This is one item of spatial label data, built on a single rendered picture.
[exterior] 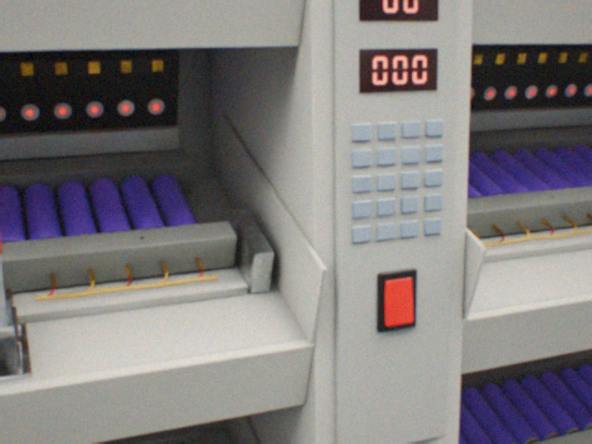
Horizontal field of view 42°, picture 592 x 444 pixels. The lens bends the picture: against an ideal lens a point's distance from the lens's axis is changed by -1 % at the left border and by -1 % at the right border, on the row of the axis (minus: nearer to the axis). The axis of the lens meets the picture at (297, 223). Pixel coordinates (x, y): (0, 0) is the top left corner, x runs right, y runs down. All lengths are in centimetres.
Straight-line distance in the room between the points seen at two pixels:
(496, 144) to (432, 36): 23
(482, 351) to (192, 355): 18
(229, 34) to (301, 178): 8
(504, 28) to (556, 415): 35
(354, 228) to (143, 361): 13
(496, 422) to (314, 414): 25
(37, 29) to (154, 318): 16
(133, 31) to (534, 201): 31
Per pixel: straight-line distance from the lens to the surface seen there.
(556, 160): 65
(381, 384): 45
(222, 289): 45
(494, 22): 46
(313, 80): 40
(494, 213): 54
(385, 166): 42
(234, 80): 52
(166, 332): 43
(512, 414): 67
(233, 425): 61
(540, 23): 48
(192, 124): 59
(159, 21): 39
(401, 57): 41
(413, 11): 42
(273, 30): 40
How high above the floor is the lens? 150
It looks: 13 degrees down
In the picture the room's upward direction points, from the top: 1 degrees counter-clockwise
